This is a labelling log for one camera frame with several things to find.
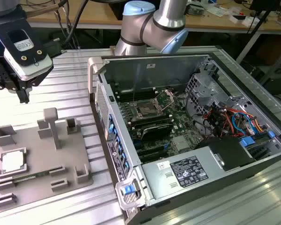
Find black expansion slot row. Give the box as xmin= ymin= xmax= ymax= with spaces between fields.
xmin=137 ymin=142 xmax=169 ymax=162

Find black monitor stand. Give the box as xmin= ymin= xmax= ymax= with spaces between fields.
xmin=247 ymin=0 xmax=281 ymax=33

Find green motherboard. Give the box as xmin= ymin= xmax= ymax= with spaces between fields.
xmin=117 ymin=86 xmax=202 ymax=162

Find metal socket cover frame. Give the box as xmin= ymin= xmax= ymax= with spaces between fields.
xmin=154 ymin=89 xmax=176 ymax=111

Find coloured wire bundle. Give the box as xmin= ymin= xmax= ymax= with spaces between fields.
xmin=200 ymin=105 xmax=266 ymax=139

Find CPU socket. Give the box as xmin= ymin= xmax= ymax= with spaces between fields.
xmin=135 ymin=99 xmax=160 ymax=118

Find long wooden desk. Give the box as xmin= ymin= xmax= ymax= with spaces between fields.
xmin=25 ymin=0 xmax=281 ymax=36

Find grey case latch blue tab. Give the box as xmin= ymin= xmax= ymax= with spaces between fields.
xmin=116 ymin=179 xmax=146 ymax=210

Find black RAM slot row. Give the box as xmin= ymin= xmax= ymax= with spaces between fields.
xmin=116 ymin=88 xmax=159 ymax=102
xmin=131 ymin=113 xmax=171 ymax=129

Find silver power supply unit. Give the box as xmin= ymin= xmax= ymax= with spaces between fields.
xmin=140 ymin=146 xmax=225 ymax=200

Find white small boxes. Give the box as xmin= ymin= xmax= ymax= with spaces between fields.
xmin=229 ymin=15 xmax=260 ymax=26

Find open black PC case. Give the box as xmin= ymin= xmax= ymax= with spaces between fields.
xmin=88 ymin=52 xmax=281 ymax=225

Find silver square CPU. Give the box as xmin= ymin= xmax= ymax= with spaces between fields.
xmin=1 ymin=152 xmax=24 ymax=172

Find silver chipset heatsink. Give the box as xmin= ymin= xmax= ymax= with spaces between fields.
xmin=172 ymin=135 xmax=190 ymax=152

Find black computer under desk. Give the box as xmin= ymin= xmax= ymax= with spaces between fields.
xmin=263 ymin=67 xmax=281 ymax=94

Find grey plastic parts rack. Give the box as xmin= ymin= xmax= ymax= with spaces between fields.
xmin=0 ymin=107 xmax=94 ymax=214

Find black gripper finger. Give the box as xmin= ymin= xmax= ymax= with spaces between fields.
xmin=0 ymin=57 xmax=24 ymax=104
xmin=22 ymin=67 xmax=54 ymax=104

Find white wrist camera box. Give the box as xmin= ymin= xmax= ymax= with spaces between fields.
xmin=3 ymin=29 xmax=54 ymax=82

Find black plastic shroud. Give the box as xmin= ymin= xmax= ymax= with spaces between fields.
xmin=194 ymin=137 xmax=257 ymax=172

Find blue disk carrier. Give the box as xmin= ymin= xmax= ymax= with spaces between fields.
xmin=240 ymin=137 xmax=256 ymax=148

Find perforated silver drive cage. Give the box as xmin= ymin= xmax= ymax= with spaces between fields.
xmin=185 ymin=72 xmax=225 ymax=113

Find green RAM stick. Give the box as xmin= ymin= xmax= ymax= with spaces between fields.
xmin=11 ymin=170 xmax=52 ymax=182

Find black graphics card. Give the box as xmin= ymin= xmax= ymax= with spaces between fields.
xmin=140 ymin=123 xmax=173 ymax=141

